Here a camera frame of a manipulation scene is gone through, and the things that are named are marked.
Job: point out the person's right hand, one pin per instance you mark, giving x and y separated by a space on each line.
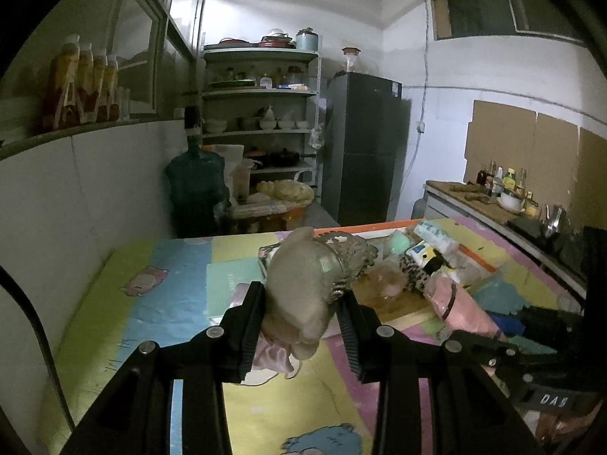
564 424

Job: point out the white blue tissue packet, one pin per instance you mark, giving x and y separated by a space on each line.
438 236

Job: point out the metal kitchen tool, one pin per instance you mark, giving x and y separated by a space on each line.
552 222

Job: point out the white plastic bucket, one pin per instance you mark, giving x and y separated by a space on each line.
243 180

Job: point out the pale green flat box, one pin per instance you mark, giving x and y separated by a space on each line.
227 284

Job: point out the white bowl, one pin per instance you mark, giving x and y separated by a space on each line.
511 204

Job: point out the beige plush doll pink dress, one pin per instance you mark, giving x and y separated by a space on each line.
294 294

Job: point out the blue water jug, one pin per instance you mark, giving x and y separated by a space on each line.
197 189

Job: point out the row of white ceramic dishes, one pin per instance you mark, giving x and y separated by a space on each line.
284 124

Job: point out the white shelf rack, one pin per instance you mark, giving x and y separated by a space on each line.
251 94

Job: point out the black wok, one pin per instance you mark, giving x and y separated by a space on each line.
284 158

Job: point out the cartoon printed blanket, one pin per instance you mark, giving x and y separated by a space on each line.
156 303

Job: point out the mint green soft ball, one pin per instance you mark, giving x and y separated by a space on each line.
403 245

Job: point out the yellow white packet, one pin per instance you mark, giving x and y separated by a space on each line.
429 258

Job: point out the kitchen counter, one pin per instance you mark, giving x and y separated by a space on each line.
441 208

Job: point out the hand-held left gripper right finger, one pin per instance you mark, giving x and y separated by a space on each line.
348 336

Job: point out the cardboard wall sheet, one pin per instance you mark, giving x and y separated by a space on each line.
512 142

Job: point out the white plastic packet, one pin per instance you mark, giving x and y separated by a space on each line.
467 270

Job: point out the row of condiment bottles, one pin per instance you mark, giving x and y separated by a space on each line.
510 180

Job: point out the white floral ruffled cloth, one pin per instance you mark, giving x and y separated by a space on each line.
353 253

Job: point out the red pan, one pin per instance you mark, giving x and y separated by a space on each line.
237 42

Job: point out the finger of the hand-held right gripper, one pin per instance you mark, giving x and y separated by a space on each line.
545 315
507 324

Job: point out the clear plastic bag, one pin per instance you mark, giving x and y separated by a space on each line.
386 282

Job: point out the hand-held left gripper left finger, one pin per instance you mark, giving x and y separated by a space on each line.
251 322

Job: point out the light blue pot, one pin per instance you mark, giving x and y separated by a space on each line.
307 40

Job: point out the yellow lumpy produce bag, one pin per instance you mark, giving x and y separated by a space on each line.
284 192

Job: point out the grey gas cylinder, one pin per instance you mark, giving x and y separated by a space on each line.
419 208

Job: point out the cardboard box orange rim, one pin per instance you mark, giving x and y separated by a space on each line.
398 310

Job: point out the leopard print cloth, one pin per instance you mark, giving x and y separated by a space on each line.
410 270

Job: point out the stack of red white bowls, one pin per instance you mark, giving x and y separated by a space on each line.
277 40

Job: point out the high wall window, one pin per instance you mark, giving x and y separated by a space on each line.
479 0

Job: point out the black water pump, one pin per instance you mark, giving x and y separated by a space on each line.
193 123

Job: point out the glass jar red lid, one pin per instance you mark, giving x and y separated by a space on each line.
351 59

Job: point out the pink cloth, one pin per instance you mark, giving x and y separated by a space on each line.
455 303

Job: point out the dark grey fridge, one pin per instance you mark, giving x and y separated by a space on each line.
365 151

